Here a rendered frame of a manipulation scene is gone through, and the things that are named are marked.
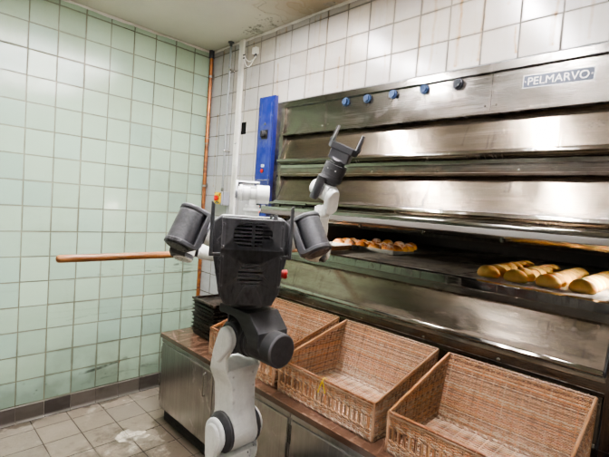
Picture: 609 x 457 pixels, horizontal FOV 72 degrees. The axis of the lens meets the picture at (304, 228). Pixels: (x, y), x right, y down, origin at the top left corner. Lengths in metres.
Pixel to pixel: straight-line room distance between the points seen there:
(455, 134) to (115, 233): 2.27
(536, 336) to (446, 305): 0.39
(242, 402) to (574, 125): 1.59
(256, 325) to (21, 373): 2.05
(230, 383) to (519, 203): 1.31
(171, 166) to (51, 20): 1.13
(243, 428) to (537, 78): 1.74
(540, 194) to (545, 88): 0.41
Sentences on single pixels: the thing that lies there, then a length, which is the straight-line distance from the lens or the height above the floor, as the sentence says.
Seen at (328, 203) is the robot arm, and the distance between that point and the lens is 1.64.
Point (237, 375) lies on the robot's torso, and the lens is 1.60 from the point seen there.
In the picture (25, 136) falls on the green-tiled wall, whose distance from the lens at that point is 3.01.
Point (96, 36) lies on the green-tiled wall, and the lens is 3.24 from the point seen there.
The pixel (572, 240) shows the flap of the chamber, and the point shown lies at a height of 1.39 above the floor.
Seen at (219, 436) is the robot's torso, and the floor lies 0.63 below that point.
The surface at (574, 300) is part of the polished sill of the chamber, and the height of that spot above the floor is 1.17.
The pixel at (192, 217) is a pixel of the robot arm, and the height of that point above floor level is 1.38.
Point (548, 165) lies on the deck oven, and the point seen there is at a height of 1.67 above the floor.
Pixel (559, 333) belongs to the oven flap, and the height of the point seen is 1.04.
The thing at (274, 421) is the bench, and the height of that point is 0.47.
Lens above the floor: 1.44
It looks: 3 degrees down
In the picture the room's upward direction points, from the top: 4 degrees clockwise
